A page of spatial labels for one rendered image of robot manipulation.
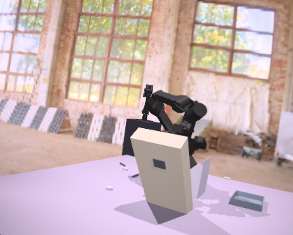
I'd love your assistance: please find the beige service panel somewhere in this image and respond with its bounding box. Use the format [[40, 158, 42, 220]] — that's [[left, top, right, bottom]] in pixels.
[[130, 127, 193, 214]]

